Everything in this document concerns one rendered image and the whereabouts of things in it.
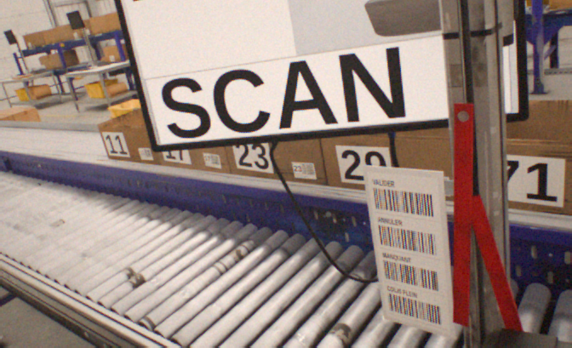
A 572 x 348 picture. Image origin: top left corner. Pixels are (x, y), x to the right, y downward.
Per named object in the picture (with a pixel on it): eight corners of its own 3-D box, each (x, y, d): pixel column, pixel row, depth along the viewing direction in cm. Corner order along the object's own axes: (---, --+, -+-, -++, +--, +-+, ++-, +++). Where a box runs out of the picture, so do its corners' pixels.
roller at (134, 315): (127, 336, 118) (115, 321, 118) (257, 236, 155) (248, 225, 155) (132, 331, 114) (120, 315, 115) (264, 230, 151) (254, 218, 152)
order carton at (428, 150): (327, 187, 134) (317, 132, 128) (374, 151, 155) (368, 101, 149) (465, 205, 109) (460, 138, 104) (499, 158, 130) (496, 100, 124)
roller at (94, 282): (69, 289, 131) (79, 303, 130) (201, 208, 168) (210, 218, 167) (67, 295, 135) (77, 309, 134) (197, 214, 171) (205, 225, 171)
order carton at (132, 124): (107, 160, 207) (95, 124, 202) (158, 138, 228) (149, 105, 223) (162, 167, 183) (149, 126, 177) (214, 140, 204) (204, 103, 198)
